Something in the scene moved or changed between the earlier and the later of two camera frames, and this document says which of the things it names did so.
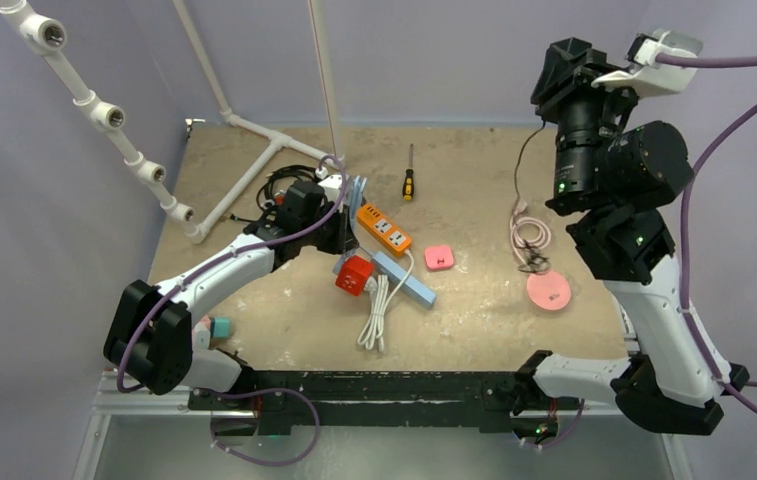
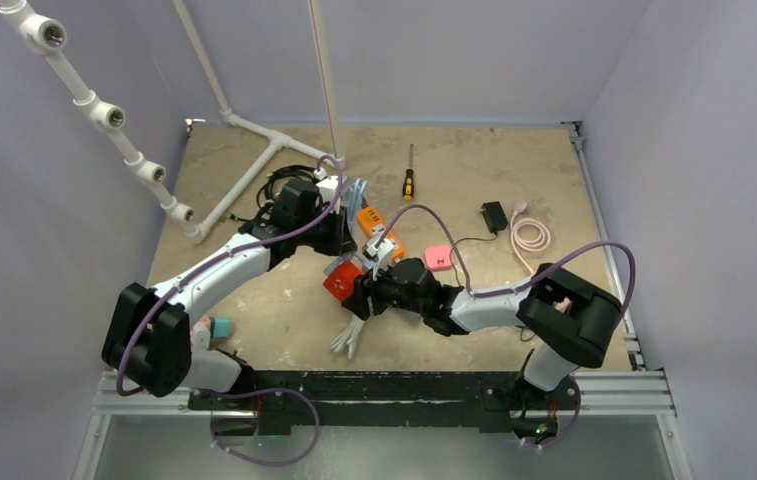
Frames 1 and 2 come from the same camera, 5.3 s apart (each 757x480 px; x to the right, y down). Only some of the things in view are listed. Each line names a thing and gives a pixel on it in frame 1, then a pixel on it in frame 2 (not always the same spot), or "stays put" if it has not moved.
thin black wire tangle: x=534 y=262 → x=457 y=279
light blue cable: x=359 y=184 stays put
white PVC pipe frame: x=108 y=115 stays put
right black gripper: x=570 y=92 → x=365 y=296
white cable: x=374 y=333 → x=348 y=337
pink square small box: x=439 y=257 stays put
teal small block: x=221 y=327 stays put
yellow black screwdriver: x=408 y=189 stays put
